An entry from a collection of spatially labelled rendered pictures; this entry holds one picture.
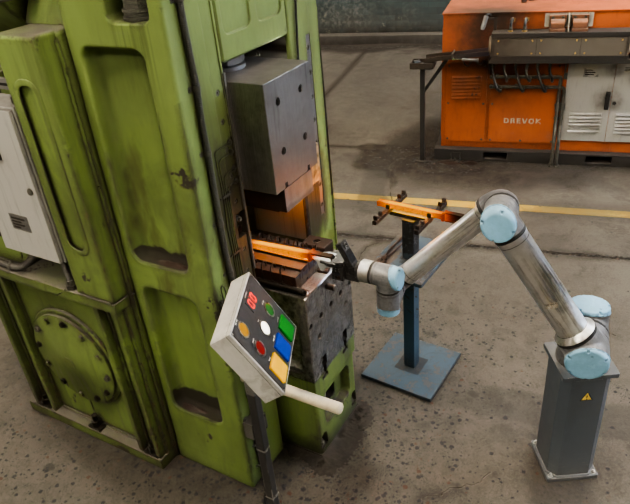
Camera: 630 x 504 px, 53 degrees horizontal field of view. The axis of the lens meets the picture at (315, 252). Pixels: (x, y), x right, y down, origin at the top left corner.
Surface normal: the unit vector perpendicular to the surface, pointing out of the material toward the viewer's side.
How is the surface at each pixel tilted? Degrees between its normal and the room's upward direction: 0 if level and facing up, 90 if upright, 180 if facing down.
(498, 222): 84
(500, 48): 90
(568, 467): 89
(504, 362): 0
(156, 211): 89
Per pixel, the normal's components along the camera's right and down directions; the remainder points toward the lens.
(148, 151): -0.50, 0.47
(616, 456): -0.08, -0.85
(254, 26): 0.87, 0.19
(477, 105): -0.30, 0.52
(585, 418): 0.04, 0.51
